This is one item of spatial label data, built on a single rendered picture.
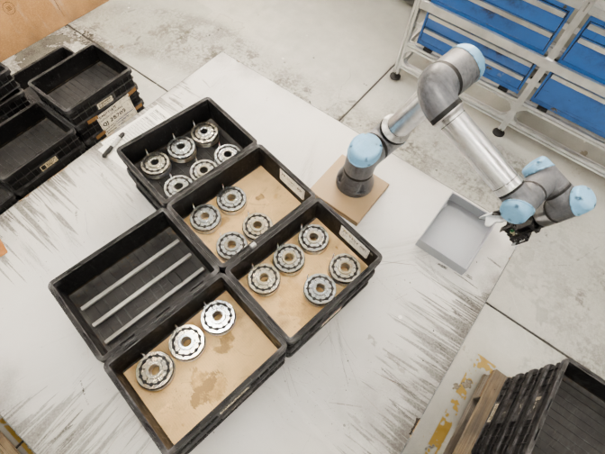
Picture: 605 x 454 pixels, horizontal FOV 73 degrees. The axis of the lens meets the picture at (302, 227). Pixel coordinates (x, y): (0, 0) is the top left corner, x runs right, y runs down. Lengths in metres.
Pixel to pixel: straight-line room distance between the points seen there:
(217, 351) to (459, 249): 0.96
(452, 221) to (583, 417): 0.85
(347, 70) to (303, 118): 1.39
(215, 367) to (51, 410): 0.52
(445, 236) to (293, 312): 0.69
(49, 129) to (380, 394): 2.05
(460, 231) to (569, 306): 1.12
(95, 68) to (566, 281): 2.83
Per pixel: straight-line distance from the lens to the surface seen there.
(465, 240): 1.69
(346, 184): 1.59
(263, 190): 1.49
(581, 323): 2.68
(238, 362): 1.27
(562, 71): 2.78
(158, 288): 1.38
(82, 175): 1.85
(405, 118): 1.45
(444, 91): 1.18
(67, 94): 2.52
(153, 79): 3.21
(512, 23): 2.78
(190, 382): 1.28
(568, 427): 1.90
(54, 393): 1.54
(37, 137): 2.54
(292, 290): 1.32
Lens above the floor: 2.07
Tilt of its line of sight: 61 degrees down
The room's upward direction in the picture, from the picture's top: 7 degrees clockwise
